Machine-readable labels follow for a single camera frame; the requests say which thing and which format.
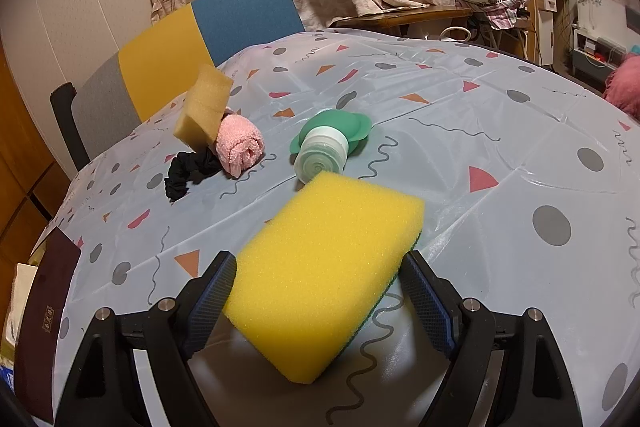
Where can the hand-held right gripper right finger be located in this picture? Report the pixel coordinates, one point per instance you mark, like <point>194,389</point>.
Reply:
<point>430,302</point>

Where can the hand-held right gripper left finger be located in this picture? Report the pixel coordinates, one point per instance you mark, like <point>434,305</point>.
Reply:
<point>210,302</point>

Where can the yellow sponge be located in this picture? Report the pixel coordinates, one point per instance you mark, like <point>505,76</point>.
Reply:
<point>320,272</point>

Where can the dark red box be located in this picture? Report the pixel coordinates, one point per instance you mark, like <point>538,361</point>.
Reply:
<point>45,327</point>

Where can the black cloth scrunchie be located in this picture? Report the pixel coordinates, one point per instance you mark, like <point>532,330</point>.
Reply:
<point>185,177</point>

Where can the pink rolled towel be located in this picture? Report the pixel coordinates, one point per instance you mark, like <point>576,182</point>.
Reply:
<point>240,147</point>

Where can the tan sponge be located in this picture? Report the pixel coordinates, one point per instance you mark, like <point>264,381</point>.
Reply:
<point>200,112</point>

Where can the wooden wardrobe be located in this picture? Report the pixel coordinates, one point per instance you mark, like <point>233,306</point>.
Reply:
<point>20,157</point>

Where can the grey yellow blue chair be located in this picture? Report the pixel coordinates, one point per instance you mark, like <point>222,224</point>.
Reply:
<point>165,47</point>

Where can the wooden side table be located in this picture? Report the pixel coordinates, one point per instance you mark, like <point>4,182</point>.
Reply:
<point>410,14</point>

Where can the pink fluffy pillow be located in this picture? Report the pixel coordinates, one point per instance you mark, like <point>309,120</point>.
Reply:
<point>625,87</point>

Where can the small wooden cabinet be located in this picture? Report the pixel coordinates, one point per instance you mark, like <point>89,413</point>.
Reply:
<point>545,22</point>

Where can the white low cabinet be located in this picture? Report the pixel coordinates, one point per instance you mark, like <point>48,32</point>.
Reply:
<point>597,37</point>

